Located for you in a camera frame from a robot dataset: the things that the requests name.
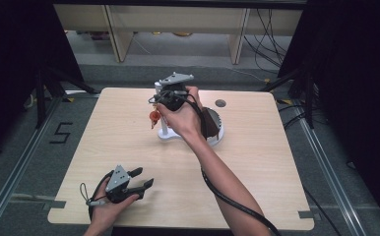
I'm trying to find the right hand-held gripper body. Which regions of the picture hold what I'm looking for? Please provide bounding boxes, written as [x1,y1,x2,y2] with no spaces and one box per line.
[156,72,195,112]

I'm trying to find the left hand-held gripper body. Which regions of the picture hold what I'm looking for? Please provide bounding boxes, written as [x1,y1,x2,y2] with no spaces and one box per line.
[104,164,141,205]

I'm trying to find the toy figure keychain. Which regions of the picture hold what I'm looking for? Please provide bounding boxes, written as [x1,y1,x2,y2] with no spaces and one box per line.
[148,109,163,130]

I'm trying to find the silver metal bowl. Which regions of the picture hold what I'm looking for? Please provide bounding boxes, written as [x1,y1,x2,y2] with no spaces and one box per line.
[204,107,223,141]

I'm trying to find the person's right hand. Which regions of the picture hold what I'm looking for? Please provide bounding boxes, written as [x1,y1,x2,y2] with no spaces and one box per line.
[157,86,204,141]

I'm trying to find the person's left hand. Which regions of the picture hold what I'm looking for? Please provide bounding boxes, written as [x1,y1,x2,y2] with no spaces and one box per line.
[90,178,141,230]

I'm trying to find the beige wooden desk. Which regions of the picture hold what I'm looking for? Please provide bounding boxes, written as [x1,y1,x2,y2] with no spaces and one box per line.
[52,4,304,65]

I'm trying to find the black metal stand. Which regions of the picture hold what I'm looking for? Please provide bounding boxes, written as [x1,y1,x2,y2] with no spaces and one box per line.
[259,64,316,130]
[34,64,101,130]

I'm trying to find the black curtain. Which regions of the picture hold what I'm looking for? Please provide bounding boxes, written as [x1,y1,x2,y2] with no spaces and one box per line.
[278,0,380,227]
[0,0,84,161]

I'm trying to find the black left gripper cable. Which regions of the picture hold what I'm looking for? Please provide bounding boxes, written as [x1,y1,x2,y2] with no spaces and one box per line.
[88,170,114,221]

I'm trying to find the thin lanyard loop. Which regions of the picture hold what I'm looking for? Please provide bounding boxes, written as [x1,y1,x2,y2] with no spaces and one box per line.
[79,182,92,203]

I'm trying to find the white floor cable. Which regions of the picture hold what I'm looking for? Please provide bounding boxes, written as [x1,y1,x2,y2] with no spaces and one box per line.
[223,65,269,83]

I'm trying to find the aluminium floor rail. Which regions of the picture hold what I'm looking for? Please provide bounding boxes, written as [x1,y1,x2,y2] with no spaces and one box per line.
[0,95,64,236]
[296,112,361,236]

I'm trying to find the bundle of black cables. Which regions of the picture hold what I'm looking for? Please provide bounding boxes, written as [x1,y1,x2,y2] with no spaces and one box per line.
[242,9,294,76]

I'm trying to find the black floor cable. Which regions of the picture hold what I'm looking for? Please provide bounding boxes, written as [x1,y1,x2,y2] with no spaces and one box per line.
[277,101,312,131]

